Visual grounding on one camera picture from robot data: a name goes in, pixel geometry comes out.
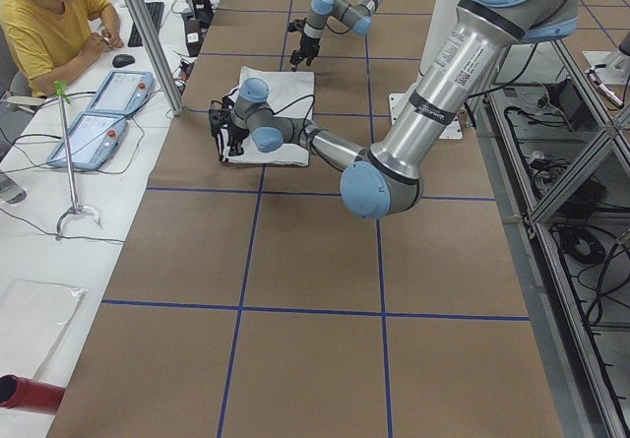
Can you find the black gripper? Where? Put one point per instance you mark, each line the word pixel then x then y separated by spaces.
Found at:
pixel 307 44
pixel 236 135

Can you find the grey cartoon print t-shirt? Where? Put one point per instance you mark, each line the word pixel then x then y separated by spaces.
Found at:
pixel 273 106

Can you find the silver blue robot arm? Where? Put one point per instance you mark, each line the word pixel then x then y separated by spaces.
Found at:
pixel 355 17
pixel 384 178

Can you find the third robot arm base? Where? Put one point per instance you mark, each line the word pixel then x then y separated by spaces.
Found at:
pixel 610 67

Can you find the upper teach pendant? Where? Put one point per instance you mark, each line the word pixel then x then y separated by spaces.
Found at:
pixel 122 92

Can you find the teach pendant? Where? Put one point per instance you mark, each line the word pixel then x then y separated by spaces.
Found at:
pixel 94 138
pixel 122 92

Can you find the black computer mouse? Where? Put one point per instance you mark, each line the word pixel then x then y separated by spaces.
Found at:
pixel 122 60

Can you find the black computer keyboard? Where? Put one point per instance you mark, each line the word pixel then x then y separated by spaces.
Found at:
pixel 155 10

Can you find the lower teach pendant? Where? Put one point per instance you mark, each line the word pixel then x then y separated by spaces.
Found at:
pixel 94 138

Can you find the metal reacher grabber tool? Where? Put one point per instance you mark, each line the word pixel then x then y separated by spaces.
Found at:
pixel 76 208

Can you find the man in yellow shirt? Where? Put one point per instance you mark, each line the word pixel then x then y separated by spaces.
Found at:
pixel 58 40

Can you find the clear water bottle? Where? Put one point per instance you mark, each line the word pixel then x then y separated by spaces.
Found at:
pixel 11 191

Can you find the black power adapter box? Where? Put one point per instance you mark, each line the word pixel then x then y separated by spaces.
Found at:
pixel 566 97

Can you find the clear plastic bag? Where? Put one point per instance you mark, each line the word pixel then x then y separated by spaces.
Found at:
pixel 35 317

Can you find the red fire extinguisher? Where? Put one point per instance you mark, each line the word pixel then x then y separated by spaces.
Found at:
pixel 29 395

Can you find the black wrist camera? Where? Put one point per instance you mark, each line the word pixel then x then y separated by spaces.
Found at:
pixel 217 119

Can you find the aluminium frame post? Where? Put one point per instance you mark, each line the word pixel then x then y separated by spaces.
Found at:
pixel 156 55

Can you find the white camera mast pedestal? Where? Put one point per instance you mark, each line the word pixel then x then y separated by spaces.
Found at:
pixel 443 21

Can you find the aluminium frame glass cabinet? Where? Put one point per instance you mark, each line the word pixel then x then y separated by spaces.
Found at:
pixel 566 199

